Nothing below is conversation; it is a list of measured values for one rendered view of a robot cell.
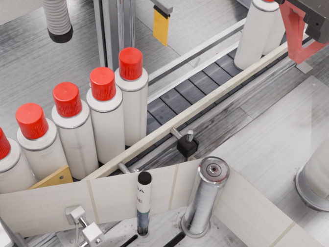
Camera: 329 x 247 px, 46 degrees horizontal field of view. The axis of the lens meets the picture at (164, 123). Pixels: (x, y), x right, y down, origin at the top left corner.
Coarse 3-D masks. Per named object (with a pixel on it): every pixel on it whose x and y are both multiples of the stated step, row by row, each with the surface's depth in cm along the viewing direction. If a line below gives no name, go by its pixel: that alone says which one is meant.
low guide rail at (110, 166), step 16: (304, 32) 83; (256, 64) 77; (240, 80) 75; (208, 96) 71; (192, 112) 69; (160, 128) 67; (144, 144) 65; (112, 160) 63; (128, 160) 65; (96, 176) 61
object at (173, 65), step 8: (240, 24) 76; (224, 32) 75; (232, 32) 75; (208, 40) 73; (216, 40) 73; (200, 48) 72; (208, 48) 73; (184, 56) 70; (192, 56) 71; (168, 64) 69; (176, 64) 69; (184, 64) 71; (160, 72) 68; (168, 72) 69; (152, 80) 67
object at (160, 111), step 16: (224, 64) 81; (272, 64) 82; (192, 80) 78; (208, 80) 78; (224, 80) 79; (160, 96) 75; (176, 96) 75; (192, 96) 76; (224, 96) 76; (160, 112) 73; (176, 112) 73; (176, 128) 71; (160, 144) 69
